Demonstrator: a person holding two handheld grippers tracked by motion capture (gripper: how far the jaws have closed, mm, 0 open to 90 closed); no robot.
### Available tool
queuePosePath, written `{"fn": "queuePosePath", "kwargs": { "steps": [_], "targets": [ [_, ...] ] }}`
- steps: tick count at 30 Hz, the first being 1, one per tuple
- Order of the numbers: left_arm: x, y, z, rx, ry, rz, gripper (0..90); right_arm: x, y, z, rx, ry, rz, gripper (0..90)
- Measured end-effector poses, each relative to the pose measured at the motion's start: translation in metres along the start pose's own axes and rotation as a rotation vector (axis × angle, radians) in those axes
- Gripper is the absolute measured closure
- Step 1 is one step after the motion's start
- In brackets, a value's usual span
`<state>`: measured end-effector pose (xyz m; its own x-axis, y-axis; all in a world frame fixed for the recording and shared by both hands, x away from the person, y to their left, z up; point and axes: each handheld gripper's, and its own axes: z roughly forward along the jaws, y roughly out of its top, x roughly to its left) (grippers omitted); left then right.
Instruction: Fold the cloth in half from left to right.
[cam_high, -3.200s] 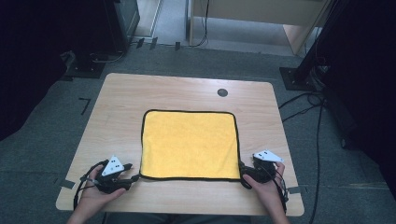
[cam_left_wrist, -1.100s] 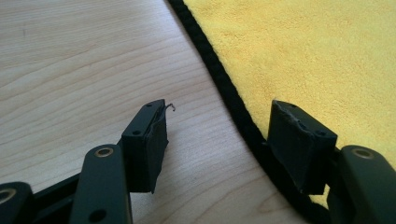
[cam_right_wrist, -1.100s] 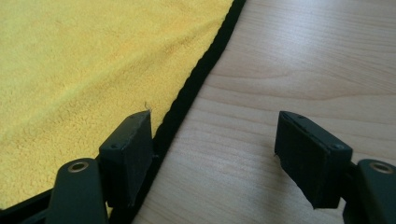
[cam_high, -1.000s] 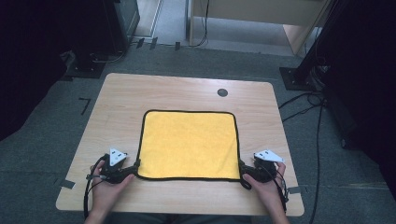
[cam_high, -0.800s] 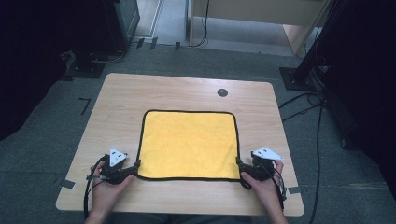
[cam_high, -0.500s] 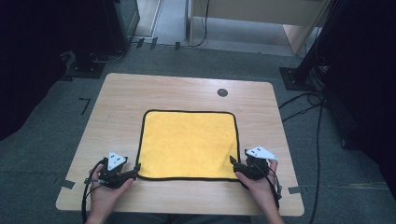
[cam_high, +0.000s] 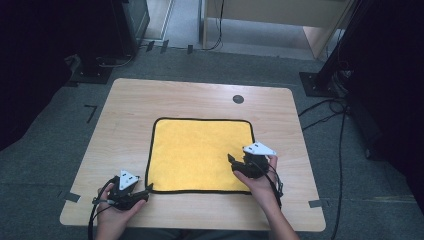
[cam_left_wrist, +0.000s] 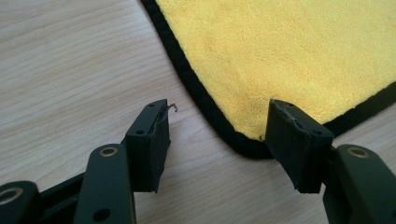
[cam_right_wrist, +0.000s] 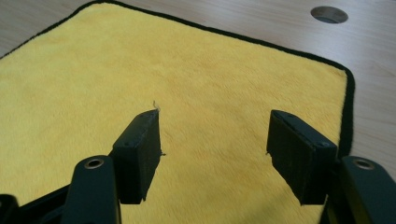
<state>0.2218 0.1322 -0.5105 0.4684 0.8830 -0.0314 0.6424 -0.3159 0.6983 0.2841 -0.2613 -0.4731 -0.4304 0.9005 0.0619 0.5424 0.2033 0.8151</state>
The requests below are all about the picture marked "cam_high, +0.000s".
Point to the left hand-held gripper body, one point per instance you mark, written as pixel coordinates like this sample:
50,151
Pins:
124,191

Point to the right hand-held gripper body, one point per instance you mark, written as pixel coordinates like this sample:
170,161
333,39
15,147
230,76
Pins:
255,163

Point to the yellow towel with black edge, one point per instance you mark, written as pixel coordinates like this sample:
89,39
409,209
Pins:
200,156

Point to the person's left hand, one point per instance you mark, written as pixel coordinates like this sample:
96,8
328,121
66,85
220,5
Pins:
115,216

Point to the person's right hand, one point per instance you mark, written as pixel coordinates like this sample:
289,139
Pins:
260,190

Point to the grey tape strip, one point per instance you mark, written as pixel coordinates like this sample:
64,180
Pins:
315,203
72,197

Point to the grey round table cap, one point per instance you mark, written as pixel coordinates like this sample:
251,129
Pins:
238,99

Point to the dark floor tape piece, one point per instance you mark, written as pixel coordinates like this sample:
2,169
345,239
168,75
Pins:
150,46
190,49
164,46

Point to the light wooden desk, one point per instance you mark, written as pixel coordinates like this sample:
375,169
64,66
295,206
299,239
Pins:
283,11

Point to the dark curtain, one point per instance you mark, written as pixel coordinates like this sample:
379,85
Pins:
393,83
30,66

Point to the black cabinet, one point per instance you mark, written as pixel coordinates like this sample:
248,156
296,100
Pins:
130,23

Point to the black stand with base plate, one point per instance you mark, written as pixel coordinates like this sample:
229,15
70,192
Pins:
325,83

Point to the black stand base plate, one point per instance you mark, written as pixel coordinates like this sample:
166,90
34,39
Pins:
91,75

